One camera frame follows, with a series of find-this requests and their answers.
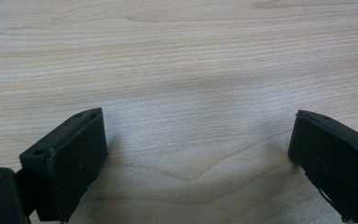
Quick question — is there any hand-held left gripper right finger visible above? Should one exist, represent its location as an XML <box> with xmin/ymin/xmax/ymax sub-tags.
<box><xmin>287</xmin><ymin>109</ymin><xmax>358</xmax><ymax>224</ymax></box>

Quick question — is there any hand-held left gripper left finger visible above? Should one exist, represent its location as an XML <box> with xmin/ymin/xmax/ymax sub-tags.
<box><xmin>19</xmin><ymin>107</ymin><xmax>109</xmax><ymax>223</ymax></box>

